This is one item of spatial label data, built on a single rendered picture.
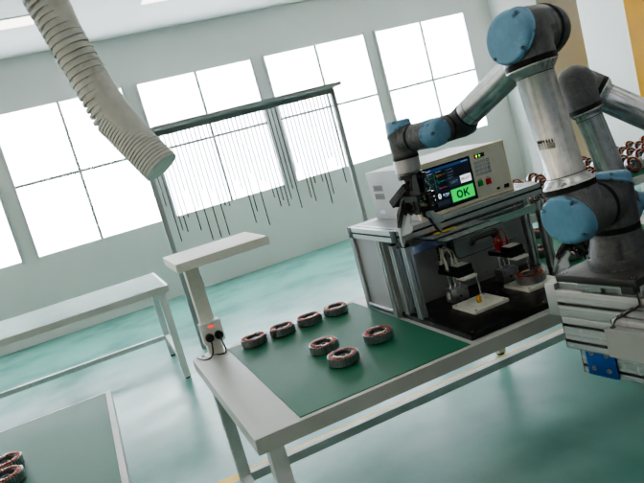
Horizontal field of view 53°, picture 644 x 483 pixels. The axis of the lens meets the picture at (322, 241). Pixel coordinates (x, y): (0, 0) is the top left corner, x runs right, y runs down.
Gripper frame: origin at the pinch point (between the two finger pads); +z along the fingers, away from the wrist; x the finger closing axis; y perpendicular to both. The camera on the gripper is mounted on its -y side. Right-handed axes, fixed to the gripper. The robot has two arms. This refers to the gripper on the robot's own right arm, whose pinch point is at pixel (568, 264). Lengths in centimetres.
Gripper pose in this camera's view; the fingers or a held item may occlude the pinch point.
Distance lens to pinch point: 240.2
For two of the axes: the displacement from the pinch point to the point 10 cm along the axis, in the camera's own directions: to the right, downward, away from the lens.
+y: 4.4, 5.2, -7.3
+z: 0.5, 8.0, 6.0
